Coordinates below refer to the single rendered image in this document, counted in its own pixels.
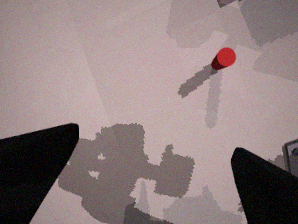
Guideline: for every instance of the red peg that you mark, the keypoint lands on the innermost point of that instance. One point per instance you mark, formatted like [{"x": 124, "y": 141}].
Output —
[{"x": 224, "y": 57}]

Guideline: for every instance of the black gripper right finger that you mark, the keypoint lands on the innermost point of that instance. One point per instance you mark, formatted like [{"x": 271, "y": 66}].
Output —
[{"x": 268, "y": 194}]

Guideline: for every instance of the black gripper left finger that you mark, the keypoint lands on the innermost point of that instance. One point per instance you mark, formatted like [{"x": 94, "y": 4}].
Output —
[{"x": 29, "y": 166}]

